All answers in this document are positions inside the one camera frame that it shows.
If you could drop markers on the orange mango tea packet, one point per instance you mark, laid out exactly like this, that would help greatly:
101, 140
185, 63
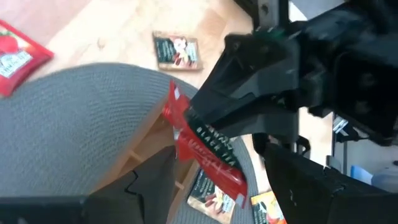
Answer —
267, 208

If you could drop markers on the black rig frame post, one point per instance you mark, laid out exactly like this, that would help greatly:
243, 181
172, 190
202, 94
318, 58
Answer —
270, 15

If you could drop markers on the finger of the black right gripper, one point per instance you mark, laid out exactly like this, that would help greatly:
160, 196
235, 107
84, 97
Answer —
270, 124
248, 71

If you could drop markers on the light blue plastic object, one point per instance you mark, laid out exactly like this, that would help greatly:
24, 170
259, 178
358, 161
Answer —
362, 174

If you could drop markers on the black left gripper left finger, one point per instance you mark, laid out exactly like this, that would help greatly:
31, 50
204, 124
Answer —
149, 193

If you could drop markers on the wooden three-compartment tea box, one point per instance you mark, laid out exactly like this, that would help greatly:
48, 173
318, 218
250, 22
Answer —
155, 140

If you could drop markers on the brown vanilla tea packet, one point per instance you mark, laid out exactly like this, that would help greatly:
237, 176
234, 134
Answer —
211, 199
177, 51

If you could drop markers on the red strawberry tea packet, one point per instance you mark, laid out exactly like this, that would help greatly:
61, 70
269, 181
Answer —
202, 152
18, 59

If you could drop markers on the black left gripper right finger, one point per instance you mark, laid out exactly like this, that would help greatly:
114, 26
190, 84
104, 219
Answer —
311, 199

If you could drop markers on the grey round woven placemat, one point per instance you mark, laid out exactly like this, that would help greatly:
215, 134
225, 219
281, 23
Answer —
77, 124

